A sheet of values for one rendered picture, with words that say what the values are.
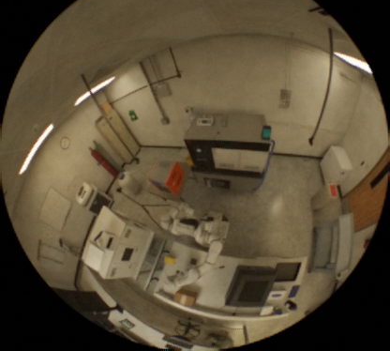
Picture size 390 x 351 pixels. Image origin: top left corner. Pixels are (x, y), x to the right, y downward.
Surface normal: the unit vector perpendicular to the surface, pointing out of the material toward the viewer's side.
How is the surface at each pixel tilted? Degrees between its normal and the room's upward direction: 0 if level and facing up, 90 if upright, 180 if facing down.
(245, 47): 90
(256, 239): 0
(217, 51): 90
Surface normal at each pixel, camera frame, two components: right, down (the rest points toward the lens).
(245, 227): -0.24, -0.65
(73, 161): 0.92, 0.07
